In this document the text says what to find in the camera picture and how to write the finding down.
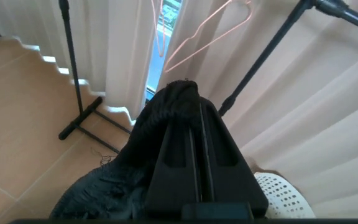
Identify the pink clothes hanger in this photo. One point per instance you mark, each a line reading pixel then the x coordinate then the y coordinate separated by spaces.
pixel 207 45
pixel 156 31

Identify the black garment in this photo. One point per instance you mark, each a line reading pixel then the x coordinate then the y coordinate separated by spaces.
pixel 141 146

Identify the window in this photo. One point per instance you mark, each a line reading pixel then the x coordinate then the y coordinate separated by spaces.
pixel 155 71

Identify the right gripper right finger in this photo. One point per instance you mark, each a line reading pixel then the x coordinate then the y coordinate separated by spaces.
pixel 228 180

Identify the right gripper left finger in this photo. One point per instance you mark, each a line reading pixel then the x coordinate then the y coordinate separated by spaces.
pixel 172 183

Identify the white laundry basket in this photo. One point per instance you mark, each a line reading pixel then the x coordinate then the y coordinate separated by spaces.
pixel 281 196

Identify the black clothes rack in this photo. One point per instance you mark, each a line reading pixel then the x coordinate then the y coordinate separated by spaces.
pixel 73 68

